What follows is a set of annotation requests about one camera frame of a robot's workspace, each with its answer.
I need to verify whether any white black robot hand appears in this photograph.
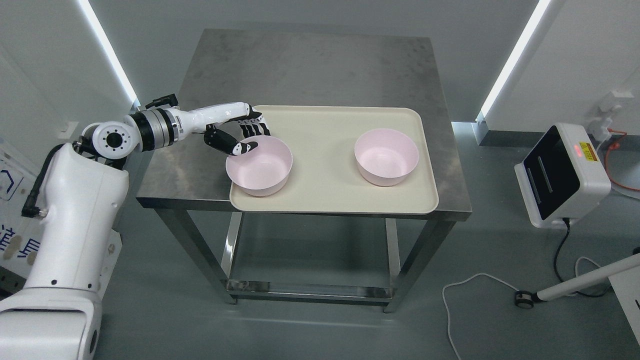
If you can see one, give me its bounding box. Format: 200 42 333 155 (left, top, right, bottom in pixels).
173 102 271 157

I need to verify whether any white wall socket plug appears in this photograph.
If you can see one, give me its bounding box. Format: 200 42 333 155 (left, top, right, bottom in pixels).
586 89 635 143

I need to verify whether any beige plastic tray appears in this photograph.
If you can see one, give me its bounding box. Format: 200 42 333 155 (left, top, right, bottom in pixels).
230 105 439 215

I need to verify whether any orange cable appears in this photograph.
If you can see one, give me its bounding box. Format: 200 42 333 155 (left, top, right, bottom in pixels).
604 130 640 193

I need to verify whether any stainless steel table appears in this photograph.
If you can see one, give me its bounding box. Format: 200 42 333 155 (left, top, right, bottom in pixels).
135 29 473 313

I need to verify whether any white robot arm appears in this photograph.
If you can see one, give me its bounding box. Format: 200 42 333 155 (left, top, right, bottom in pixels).
1 95 259 360

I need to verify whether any pink bowl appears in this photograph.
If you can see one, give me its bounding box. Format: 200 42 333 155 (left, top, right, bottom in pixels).
225 136 293 197
353 128 420 187

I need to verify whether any black power cable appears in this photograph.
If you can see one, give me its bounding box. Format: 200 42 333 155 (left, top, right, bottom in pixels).
552 218 612 299

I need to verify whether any white stand leg with caster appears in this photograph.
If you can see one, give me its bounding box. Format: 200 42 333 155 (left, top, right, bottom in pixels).
513 253 640 309

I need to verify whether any white black box device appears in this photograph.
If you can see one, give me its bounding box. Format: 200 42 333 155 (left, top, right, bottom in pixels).
514 123 611 229

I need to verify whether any white floor cable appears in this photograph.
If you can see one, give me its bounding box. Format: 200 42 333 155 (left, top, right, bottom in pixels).
442 257 603 360

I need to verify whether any white wall switch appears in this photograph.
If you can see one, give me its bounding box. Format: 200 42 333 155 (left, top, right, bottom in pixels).
56 121 79 141

